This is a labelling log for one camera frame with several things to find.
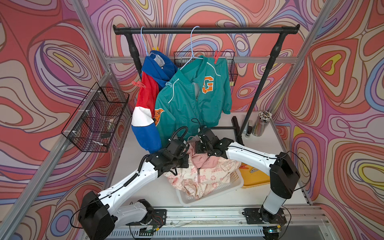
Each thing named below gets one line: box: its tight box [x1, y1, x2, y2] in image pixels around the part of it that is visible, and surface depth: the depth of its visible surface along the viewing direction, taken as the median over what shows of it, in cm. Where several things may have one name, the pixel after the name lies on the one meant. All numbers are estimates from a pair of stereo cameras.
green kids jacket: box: [154, 56, 232, 148], surface depth 71 cm
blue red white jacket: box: [131, 50, 178, 154], surface depth 59 cm
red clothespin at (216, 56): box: [214, 50, 220, 65], surface depth 68 cm
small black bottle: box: [246, 125, 253, 136], surface depth 106 cm
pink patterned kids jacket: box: [164, 141, 242, 200], surface depth 79 cm
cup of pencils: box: [251, 110, 273, 137], surface depth 97 cm
